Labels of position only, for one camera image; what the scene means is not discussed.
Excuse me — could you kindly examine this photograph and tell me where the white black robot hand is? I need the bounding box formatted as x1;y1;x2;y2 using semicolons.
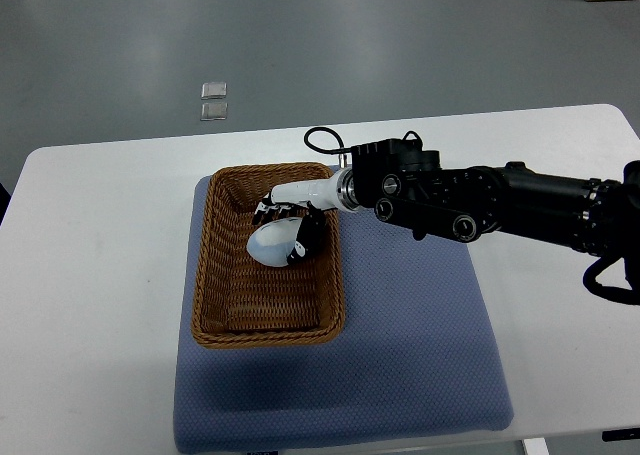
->
252;169;355;265

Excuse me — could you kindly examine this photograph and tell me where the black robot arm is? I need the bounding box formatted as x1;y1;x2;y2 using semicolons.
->
252;131;639;306

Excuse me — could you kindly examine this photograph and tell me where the brown wicker basket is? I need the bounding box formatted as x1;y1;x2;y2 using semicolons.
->
191;162;346;349

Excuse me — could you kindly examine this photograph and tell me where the lower metal floor plate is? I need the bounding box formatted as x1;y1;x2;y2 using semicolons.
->
200;101;228;121

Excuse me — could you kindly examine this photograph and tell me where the metal floor plate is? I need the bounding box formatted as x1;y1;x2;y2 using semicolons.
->
201;81;227;100
200;101;228;121

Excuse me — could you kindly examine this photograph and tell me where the upper metal floor plate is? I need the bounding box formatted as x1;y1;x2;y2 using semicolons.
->
201;81;227;100

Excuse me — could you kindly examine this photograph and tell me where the blue quilted mat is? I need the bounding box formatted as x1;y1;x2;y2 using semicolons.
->
174;180;513;454

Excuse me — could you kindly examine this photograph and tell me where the dark object at left edge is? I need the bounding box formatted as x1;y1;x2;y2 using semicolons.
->
0;184;11;223

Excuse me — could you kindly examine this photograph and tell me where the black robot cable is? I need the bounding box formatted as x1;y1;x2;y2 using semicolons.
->
303;126;354;157

